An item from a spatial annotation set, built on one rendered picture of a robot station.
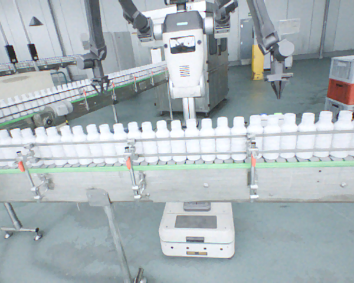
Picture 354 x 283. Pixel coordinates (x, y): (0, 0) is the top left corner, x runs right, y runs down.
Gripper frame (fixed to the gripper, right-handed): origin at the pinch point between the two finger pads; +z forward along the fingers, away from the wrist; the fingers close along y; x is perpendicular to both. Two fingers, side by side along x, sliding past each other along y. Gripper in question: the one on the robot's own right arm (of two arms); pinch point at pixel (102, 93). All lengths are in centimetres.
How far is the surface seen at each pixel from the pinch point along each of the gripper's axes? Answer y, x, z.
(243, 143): 43, 74, 14
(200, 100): -323, 30, 89
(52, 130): 43.4, -3.1, 5.4
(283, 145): 42, 88, 15
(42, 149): 44.9, -9.8, 13.5
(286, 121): 41, 89, 7
